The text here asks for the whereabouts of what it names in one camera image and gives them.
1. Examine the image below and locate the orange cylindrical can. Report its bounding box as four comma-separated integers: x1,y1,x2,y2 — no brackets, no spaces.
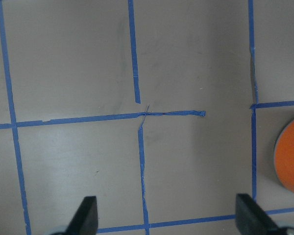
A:
274,120,294,193

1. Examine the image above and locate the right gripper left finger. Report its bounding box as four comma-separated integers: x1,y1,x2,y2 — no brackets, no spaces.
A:
49,196,98,235

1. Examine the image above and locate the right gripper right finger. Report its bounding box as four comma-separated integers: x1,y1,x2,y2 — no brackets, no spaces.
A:
235,193,294,235

